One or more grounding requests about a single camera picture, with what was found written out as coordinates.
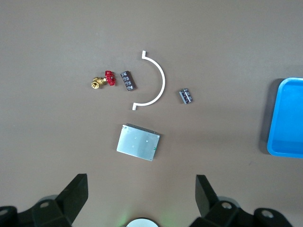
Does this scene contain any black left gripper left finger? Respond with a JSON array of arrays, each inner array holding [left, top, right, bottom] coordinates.
[[0, 173, 89, 227]]

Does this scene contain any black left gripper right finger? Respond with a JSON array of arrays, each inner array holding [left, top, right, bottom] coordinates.
[[189, 174, 293, 227]]

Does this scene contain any black electrolytic capacitor block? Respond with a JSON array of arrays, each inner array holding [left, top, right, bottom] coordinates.
[[178, 87, 194, 105], [120, 70, 138, 93]]

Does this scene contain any blue plastic tray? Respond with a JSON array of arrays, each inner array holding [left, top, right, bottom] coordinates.
[[267, 77, 303, 158]]

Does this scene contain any silver metal box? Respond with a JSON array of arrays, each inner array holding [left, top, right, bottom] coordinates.
[[116, 122, 161, 162]]

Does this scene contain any brass valve with red handle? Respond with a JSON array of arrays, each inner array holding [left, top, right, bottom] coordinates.
[[91, 70, 117, 91]]

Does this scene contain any white curved plastic bracket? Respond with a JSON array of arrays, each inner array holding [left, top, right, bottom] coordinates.
[[131, 50, 166, 112]]

